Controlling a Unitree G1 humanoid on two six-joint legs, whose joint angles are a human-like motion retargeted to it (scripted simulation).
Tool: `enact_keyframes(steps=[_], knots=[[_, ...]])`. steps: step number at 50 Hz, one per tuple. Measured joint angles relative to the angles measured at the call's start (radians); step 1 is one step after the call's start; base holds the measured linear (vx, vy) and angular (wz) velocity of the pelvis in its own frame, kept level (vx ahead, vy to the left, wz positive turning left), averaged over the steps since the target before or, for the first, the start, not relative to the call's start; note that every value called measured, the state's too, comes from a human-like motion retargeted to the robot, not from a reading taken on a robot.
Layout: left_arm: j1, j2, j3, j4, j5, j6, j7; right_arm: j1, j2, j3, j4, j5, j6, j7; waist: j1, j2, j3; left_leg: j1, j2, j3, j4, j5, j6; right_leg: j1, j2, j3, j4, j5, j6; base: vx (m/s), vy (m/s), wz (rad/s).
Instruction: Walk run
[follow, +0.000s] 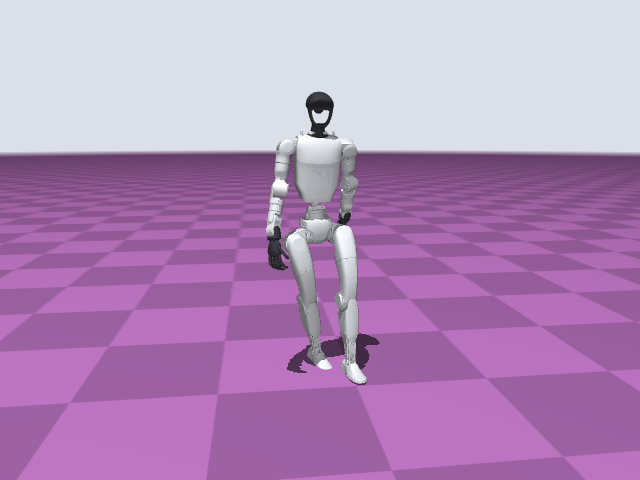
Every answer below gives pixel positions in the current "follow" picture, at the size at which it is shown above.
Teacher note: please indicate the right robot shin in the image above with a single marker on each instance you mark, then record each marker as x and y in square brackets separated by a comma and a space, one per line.
[311, 322]

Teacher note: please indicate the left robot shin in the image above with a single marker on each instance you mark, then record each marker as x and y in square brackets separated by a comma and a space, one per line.
[348, 323]

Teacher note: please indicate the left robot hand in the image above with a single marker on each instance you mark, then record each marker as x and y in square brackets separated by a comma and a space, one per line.
[345, 219]

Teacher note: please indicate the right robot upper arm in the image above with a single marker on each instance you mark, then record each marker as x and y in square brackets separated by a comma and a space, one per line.
[284, 149]

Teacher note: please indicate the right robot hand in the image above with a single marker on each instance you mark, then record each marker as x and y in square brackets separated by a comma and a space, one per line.
[275, 250]

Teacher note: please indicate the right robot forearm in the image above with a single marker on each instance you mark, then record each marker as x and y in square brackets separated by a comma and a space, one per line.
[274, 213]

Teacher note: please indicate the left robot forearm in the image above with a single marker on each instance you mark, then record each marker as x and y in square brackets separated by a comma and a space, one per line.
[346, 202]

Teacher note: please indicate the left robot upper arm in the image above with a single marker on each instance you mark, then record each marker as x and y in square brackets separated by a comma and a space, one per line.
[348, 160]

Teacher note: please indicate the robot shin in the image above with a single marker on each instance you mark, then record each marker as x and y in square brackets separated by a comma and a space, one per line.
[311, 322]
[348, 323]

